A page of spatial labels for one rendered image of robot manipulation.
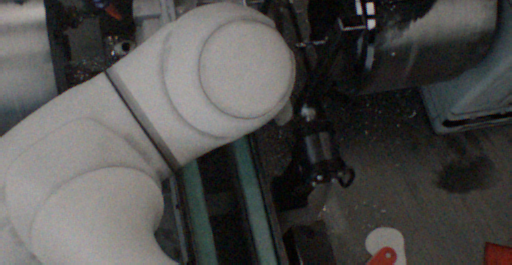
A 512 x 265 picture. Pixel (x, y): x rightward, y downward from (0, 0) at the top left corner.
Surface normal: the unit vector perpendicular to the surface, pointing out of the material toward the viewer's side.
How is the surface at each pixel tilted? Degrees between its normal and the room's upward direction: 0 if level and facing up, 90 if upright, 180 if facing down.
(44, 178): 29
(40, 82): 43
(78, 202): 18
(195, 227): 0
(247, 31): 9
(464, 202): 0
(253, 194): 0
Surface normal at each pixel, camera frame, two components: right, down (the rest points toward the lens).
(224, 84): 0.04, 0.13
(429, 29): 0.17, 0.39
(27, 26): 0.08, -0.24
